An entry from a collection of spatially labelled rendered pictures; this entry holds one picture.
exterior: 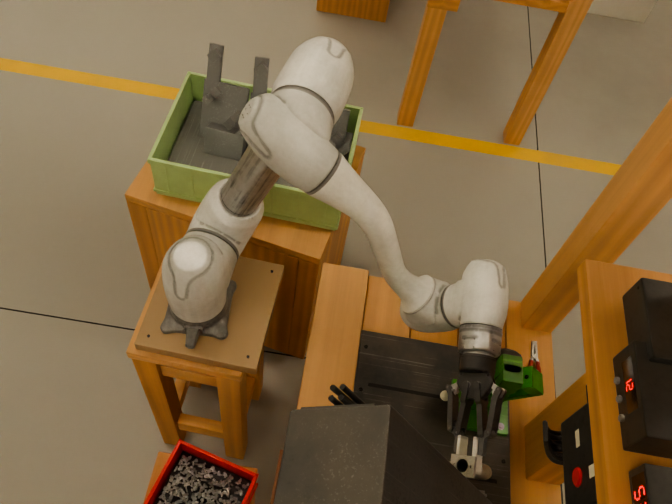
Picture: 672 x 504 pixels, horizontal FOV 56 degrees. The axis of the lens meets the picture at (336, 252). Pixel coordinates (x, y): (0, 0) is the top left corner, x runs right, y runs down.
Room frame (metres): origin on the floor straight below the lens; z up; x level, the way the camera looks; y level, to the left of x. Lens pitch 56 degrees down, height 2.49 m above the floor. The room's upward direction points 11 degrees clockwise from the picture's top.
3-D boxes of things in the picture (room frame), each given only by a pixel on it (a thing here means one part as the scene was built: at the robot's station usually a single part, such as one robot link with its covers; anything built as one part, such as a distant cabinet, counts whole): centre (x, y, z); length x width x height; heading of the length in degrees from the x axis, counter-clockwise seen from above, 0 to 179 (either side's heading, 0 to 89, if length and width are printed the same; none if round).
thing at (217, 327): (0.78, 0.34, 0.91); 0.22 x 0.18 x 0.06; 5
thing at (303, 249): (1.40, 0.34, 0.39); 0.68 x 0.52 x 0.79; 82
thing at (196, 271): (0.80, 0.34, 1.05); 0.18 x 0.16 x 0.22; 172
